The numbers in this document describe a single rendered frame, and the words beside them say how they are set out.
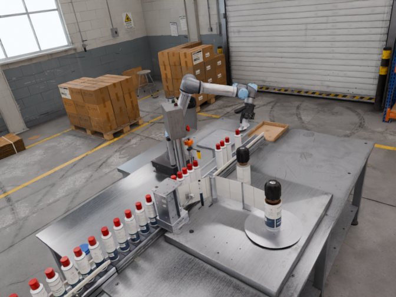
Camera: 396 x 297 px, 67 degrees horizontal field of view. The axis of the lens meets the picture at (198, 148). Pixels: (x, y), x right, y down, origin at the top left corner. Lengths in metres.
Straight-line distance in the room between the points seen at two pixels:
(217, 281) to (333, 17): 5.02
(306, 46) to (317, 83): 0.73
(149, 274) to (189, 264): 0.21
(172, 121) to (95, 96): 3.43
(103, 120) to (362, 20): 4.48
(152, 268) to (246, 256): 0.48
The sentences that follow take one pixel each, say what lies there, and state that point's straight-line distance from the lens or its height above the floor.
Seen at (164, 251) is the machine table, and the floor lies 0.83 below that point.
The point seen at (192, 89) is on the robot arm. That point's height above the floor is 1.44.
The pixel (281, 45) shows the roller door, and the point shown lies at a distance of 6.26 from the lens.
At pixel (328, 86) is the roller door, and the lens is 6.13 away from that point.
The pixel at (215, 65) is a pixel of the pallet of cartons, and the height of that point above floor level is 0.73.
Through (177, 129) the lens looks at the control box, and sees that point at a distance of 1.78.
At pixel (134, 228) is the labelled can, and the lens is 1.69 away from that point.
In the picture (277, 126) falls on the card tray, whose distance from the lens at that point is 2.95.
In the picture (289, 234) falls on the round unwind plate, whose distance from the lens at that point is 1.68.
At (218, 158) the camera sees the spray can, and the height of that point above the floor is 0.99.
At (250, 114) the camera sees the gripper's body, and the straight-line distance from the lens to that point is 2.35.
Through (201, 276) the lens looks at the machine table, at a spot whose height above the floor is 0.83.
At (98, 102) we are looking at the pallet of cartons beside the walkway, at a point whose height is 0.68.
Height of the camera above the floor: 2.05
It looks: 27 degrees down
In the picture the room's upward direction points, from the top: 8 degrees counter-clockwise
